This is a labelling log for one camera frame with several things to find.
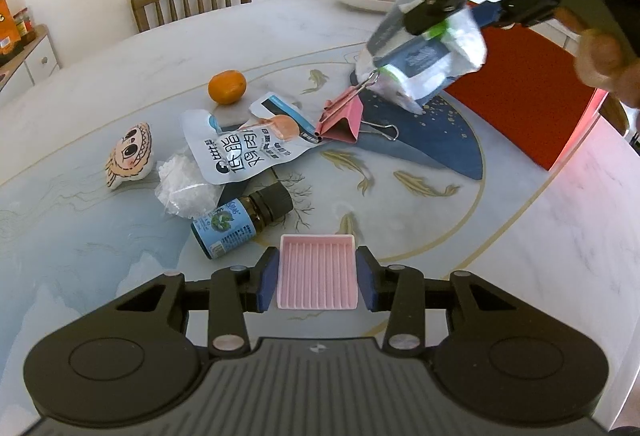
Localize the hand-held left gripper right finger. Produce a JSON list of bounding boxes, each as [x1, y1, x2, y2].
[[356, 246, 527, 358]]

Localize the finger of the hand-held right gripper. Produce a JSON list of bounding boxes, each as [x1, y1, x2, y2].
[[470, 0, 562, 28], [404, 0, 539, 36]]

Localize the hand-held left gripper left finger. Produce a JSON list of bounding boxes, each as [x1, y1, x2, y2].
[[112, 246, 281, 358]]

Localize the pink ribbed tray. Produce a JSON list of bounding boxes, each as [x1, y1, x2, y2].
[[276, 234, 360, 311]]

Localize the blue white plastic packet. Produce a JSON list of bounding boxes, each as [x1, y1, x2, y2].
[[354, 0, 488, 115]]

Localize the clear bag of white crystals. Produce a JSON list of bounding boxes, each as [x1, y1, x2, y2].
[[155, 153, 227, 220]]

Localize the white food pouch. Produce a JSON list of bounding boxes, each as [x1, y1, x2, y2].
[[181, 109, 314, 186]]

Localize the white marble desktop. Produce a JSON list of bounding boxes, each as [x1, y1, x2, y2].
[[0, 0, 640, 436]]

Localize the person's right hand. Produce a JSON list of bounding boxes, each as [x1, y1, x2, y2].
[[555, 0, 640, 108]]

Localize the brown glass dropper bottle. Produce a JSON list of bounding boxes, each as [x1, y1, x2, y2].
[[191, 182, 294, 260]]

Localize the red mat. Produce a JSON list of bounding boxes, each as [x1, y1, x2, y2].
[[444, 24, 609, 172]]

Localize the pink binder clip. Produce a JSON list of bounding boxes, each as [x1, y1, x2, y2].
[[316, 70, 400, 145]]

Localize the torn blue white packet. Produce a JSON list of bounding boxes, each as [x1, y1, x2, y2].
[[248, 91, 322, 145]]

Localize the cartoon face plush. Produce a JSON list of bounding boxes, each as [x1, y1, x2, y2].
[[103, 122, 159, 191]]

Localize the orange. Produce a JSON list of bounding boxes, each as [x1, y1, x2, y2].
[[208, 70, 248, 106]]

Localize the white side cabinet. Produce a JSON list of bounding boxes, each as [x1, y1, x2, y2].
[[0, 24, 63, 93]]

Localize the small jars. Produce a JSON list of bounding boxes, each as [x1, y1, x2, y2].
[[14, 8, 37, 45]]

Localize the orange snack packet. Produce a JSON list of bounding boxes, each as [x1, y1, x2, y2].
[[0, 0, 22, 63]]

